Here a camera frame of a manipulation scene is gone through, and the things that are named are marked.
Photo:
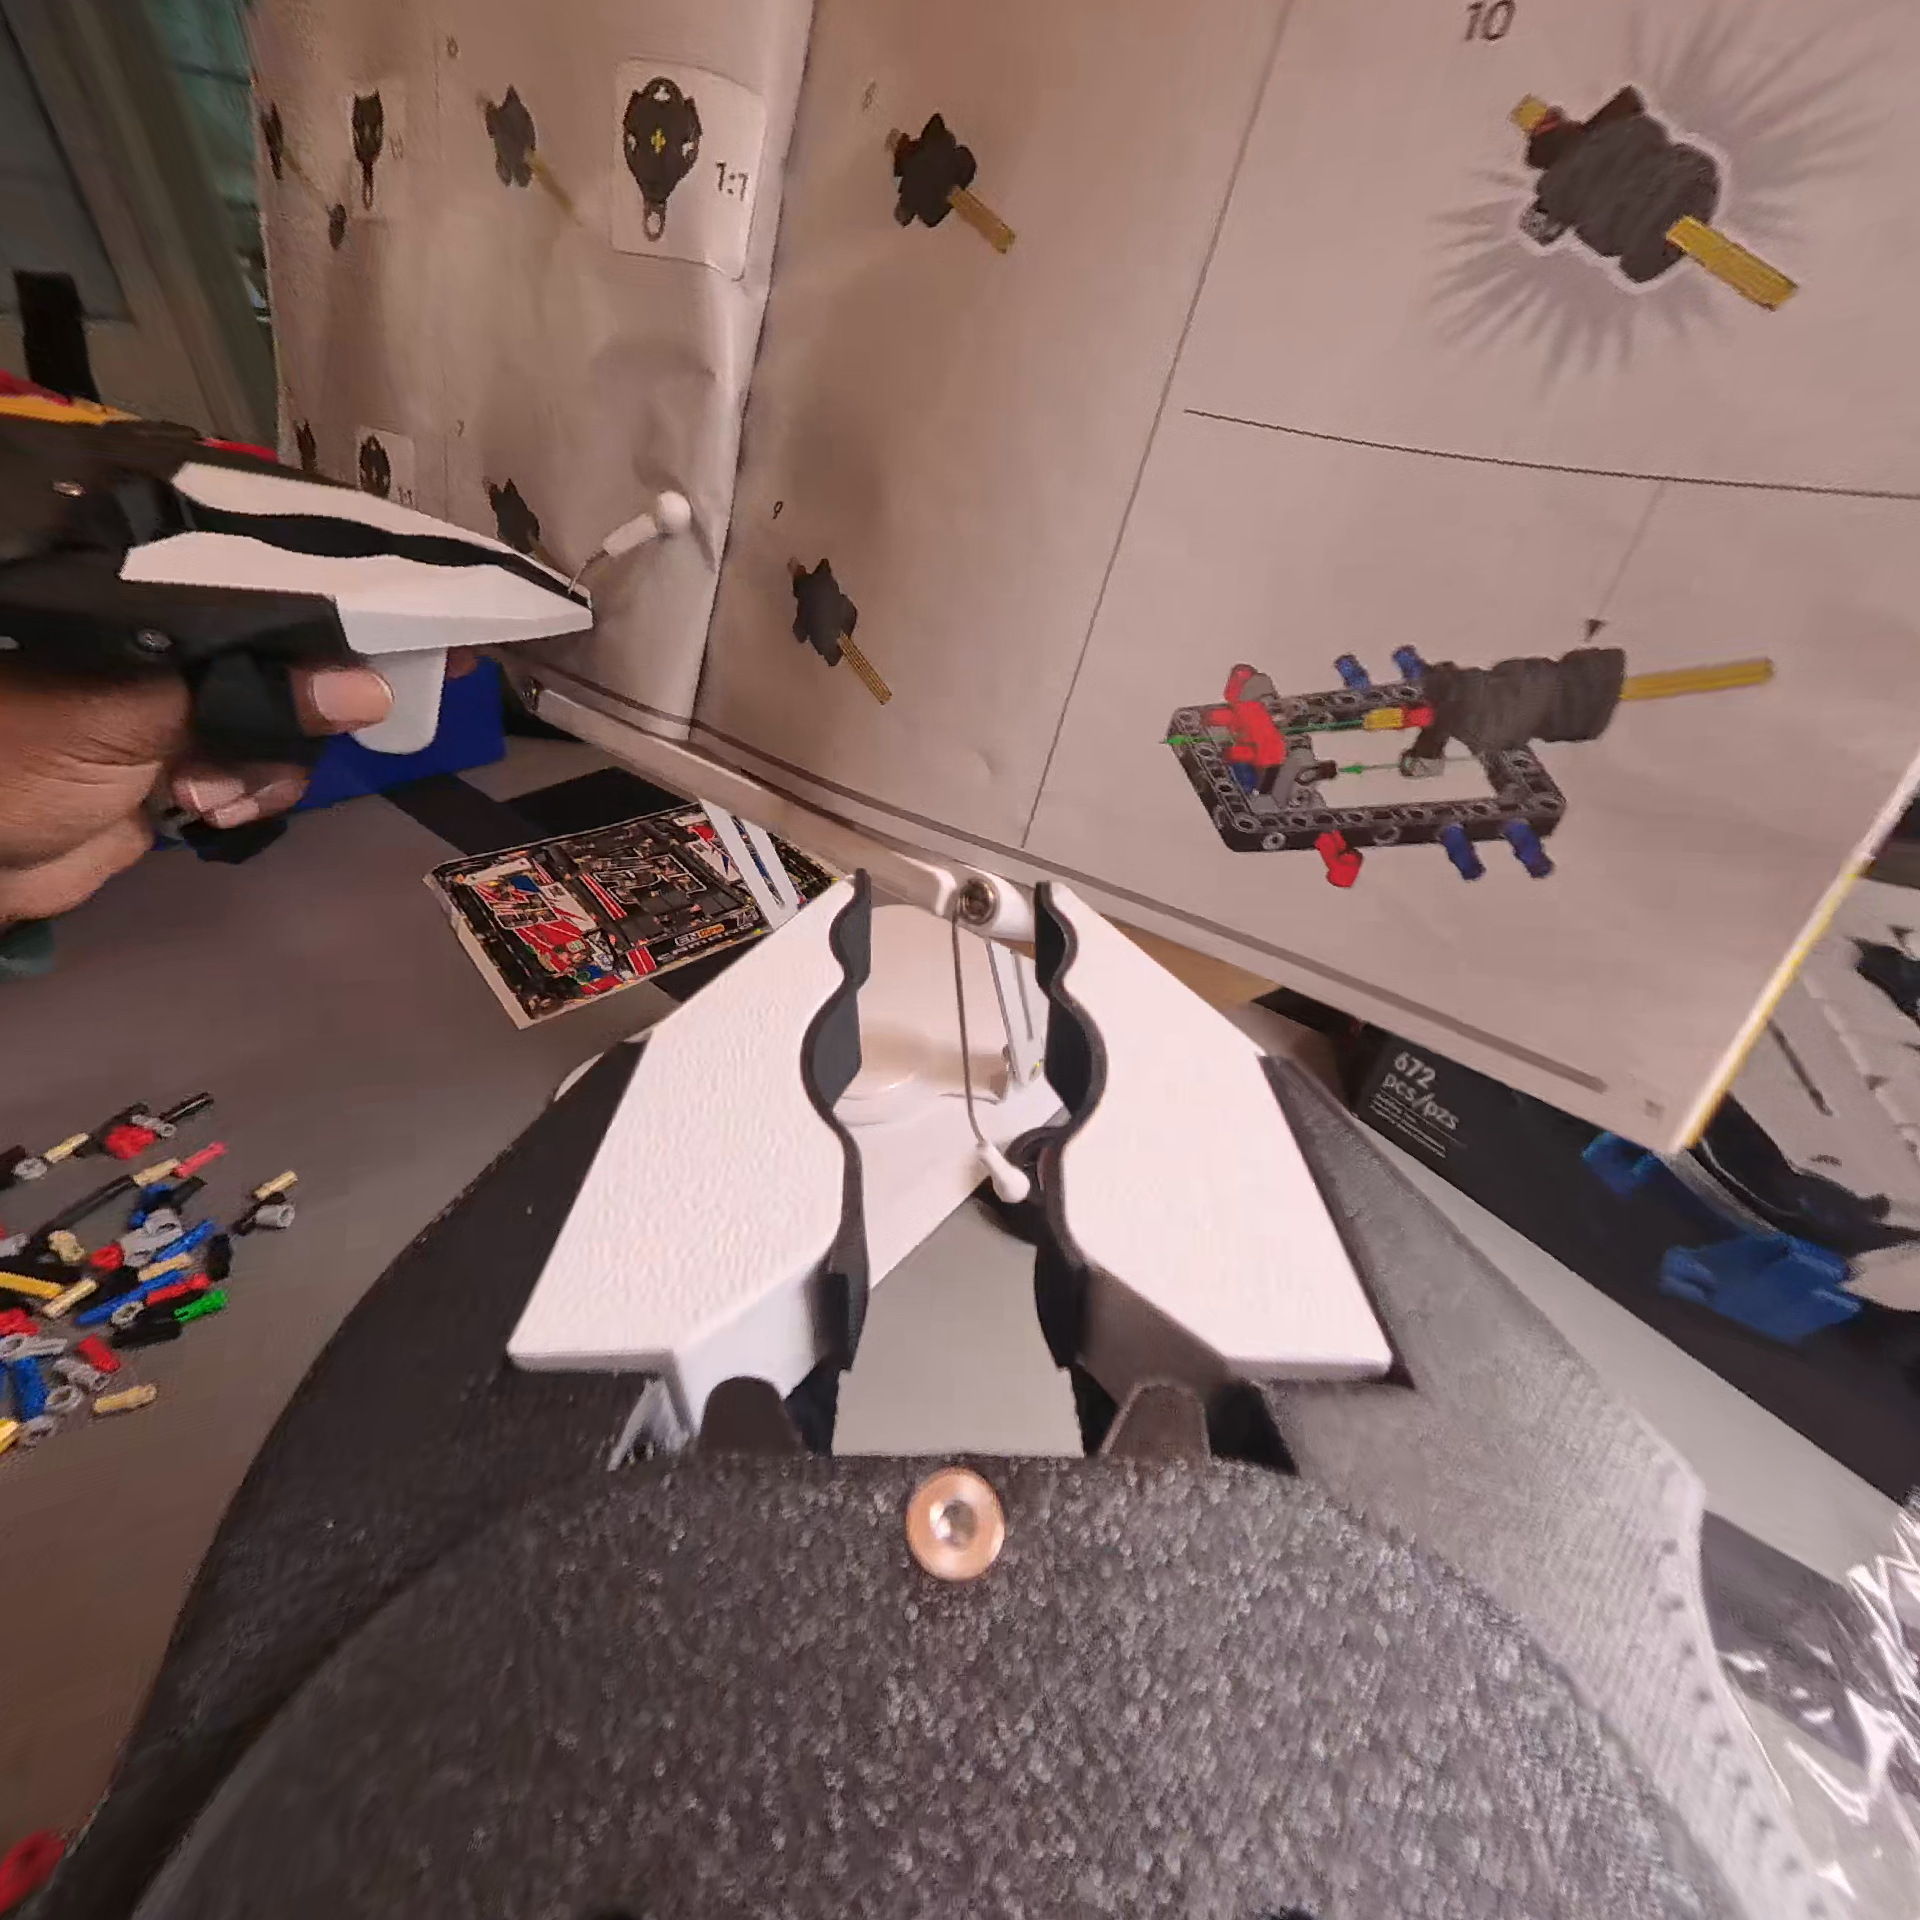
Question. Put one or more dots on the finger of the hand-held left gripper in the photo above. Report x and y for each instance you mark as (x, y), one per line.
(330, 504)
(434, 609)

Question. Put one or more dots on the clear plastic bag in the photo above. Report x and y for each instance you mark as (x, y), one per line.
(1828, 1680)

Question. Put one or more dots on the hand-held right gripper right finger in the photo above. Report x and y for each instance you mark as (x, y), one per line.
(1214, 1215)

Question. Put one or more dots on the white book stand base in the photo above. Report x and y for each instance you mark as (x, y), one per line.
(914, 990)

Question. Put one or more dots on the black lego set box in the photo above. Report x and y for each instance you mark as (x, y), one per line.
(1440, 1108)

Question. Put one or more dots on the pile of small lego pieces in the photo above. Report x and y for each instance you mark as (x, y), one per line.
(136, 1276)

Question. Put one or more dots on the lego sticker sheet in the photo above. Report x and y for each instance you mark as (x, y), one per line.
(598, 915)

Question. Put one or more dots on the blue box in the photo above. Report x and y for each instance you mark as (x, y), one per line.
(450, 772)

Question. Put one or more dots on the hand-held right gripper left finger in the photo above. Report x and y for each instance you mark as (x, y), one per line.
(705, 1201)

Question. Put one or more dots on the person's left hand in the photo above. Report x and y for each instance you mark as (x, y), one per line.
(75, 764)

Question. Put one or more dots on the lego instruction booklet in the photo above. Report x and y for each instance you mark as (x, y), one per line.
(1349, 451)

